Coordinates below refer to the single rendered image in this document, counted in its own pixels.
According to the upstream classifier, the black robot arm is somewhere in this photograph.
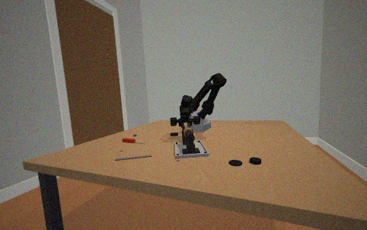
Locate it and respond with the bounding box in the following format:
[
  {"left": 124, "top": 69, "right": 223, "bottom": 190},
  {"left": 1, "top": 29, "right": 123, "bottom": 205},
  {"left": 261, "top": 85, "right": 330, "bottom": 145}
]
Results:
[{"left": 180, "top": 73, "right": 227, "bottom": 120}]

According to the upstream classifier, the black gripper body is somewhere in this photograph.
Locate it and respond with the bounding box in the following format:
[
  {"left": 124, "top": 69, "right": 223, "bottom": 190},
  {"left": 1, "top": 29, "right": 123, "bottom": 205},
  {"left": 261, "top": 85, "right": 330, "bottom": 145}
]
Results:
[{"left": 171, "top": 110, "right": 200, "bottom": 126}]

